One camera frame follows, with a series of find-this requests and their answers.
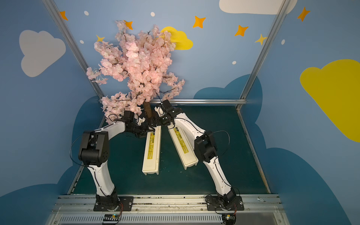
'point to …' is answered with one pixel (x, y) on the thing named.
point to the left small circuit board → (111, 217)
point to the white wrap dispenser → (185, 152)
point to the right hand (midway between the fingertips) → (156, 122)
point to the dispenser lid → (151, 161)
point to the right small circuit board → (229, 219)
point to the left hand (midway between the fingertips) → (152, 130)
